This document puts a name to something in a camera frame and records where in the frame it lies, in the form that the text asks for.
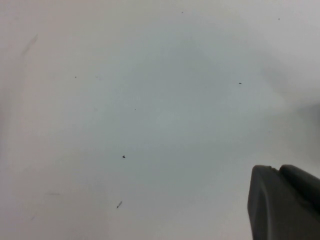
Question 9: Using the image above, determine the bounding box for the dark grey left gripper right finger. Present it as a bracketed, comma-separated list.
[278, 164, 320, 213]

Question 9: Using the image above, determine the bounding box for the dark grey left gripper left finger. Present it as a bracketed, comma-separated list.
[247, 164, 320, 240]

